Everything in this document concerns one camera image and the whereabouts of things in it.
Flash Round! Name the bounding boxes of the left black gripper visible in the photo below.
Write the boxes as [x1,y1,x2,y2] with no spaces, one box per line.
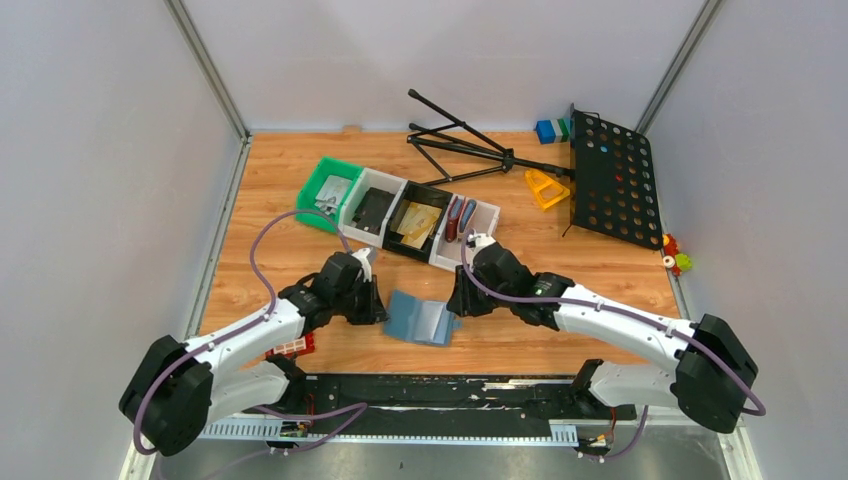
[333,274,391,325]

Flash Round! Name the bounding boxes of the blue card holder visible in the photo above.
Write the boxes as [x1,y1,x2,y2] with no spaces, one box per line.
[457,198,477,234]
[383,290,462,347]

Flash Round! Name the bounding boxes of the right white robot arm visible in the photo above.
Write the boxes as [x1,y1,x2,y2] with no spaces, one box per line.
[447,234,767,433]

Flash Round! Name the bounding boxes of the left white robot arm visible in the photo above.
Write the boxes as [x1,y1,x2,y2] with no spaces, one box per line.
[118,247,388,456]

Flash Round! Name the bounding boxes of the white bin with card holders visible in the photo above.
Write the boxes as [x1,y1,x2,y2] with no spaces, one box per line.
[427,194,501,271]

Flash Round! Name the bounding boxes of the red card holder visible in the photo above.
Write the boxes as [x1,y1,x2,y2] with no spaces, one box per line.
[444,196,464,243]

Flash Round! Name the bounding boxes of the gold cards stack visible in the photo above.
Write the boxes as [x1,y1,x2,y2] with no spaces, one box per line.
[396,202,442,249]

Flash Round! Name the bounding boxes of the black cards stack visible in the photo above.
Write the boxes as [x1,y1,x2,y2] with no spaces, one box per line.
[352,187,395,235]

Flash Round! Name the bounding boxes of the silver cards stack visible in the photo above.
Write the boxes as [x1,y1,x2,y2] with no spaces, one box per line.
[314,175,351,215]

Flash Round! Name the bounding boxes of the white bin with black cards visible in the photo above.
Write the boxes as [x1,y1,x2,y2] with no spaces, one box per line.
[338,168,408,248]

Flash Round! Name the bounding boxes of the red toy brick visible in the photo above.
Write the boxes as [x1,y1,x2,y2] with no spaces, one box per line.
[265,333,315,359]

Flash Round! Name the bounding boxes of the black plastic bin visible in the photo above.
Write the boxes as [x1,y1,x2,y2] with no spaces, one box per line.
[382,182,453,263]

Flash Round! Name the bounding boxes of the black folded tripod stand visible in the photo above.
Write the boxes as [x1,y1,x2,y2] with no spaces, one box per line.
[406,89,576,187]

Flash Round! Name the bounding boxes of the yellow triangle toy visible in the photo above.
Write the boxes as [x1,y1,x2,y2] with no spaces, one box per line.
[524,169,571,211]

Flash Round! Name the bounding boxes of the green plastic bin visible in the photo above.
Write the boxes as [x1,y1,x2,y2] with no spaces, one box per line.
[295,157,364,233]

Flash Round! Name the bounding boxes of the black perforated music desk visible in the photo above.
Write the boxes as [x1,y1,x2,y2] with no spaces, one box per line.
[569,108,663,251]

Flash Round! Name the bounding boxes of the blue green toy blocks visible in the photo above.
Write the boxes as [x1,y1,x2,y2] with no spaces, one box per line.
[534,118,572,145]

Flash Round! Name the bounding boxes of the colourful toy pile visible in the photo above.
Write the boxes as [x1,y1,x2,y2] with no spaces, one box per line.
[662,234,693,277]

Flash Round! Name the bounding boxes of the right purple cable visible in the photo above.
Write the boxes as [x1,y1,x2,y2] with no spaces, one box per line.
[459,230,768,418]

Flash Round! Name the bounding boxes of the purple cable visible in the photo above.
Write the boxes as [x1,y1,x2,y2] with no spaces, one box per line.
[459,230,768,418]
[132,209,354,457]

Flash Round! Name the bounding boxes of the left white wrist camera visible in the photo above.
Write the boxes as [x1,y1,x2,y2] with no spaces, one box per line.
[351,246,377,282]

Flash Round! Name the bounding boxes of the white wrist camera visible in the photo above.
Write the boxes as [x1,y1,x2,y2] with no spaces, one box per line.
[351,246,377,282]
[462,230,497,258]

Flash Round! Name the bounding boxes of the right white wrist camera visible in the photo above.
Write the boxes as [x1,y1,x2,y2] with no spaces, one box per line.
[462,230,497,258]

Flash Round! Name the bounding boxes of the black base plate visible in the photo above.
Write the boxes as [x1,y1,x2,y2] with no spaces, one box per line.
[270,373,637,439]

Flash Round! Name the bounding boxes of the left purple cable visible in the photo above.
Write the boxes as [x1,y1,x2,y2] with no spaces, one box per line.
[132,209,354,457]

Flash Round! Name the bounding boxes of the white slotted cable duct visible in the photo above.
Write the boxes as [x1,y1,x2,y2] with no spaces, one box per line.
[205,421,579,446]

